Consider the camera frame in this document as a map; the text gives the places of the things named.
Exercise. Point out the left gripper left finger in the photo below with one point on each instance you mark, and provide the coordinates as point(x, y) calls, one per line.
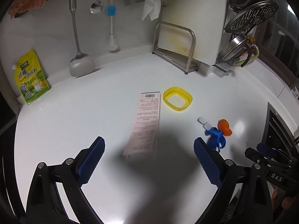
point(88, 160)

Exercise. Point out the clear glass mug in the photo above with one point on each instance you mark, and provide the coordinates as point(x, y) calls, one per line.
point(295, 89)

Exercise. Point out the person's right hand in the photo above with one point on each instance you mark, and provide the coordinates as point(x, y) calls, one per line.
point(283, 204)

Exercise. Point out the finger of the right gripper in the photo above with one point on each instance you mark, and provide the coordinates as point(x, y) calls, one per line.
point(257, 157)
point(278, 155)

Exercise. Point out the steel cutting board rack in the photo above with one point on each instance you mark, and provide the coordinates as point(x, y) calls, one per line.
point(178, 55)

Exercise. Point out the yellow green seasoning pouch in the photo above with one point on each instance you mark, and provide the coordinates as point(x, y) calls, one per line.
point(30, 78)

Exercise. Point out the steel spatula with grey head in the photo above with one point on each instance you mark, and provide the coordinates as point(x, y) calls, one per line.
point(82, 64)

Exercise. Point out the steel pot lid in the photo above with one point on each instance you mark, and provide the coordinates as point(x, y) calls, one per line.
point(233, 48)

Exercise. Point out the white cutting board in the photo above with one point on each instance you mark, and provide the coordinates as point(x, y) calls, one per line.
point(205, 18)

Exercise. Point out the blue white bottle brush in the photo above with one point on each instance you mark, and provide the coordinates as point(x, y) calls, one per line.
point(112, 42)

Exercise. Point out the dark window frame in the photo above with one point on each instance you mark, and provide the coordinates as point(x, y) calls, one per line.
point(278, 42)

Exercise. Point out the small steel ladle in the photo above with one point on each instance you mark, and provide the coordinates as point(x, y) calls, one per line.
point(96, 7)

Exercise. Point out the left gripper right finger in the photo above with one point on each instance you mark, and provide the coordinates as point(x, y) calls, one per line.
point(204, 155)

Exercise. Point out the black kitchen sink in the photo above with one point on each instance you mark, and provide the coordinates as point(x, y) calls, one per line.
point(277, 134)

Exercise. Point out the yellow plastic ring lid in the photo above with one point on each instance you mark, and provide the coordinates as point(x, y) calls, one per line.
point(177, 98)

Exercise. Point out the pink paper receipt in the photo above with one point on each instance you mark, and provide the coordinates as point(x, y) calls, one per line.
point(143, 137)

